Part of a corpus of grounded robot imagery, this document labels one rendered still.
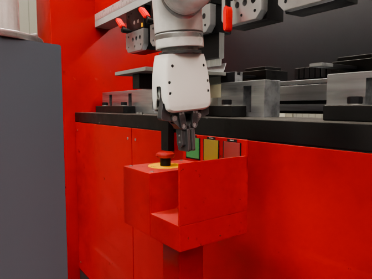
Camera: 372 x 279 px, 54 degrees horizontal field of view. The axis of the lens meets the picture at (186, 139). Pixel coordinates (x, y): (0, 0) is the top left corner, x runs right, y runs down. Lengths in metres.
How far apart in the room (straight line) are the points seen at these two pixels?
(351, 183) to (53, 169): 0.49
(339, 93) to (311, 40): 0.74
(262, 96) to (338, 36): 0.59
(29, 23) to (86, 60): 2.53
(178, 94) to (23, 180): 0.28
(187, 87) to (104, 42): 1.31
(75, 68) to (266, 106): 1.12
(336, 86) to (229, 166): 0.29
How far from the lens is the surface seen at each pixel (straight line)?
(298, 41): 1.57
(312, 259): 0.75
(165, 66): 0.61
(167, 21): 0.62
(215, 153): 0.75
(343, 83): 0.81
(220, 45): 1.11
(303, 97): 1.19
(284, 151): 0.74
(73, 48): 1.85
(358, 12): 1.44
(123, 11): 1.62
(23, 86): 0.59
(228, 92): 1.04
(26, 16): 4.35
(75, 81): 1.83
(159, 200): 0.70
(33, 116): 0.60
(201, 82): 0.65
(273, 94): 0.96
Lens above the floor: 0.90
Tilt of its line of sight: 5 degrees down
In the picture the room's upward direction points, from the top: straight up
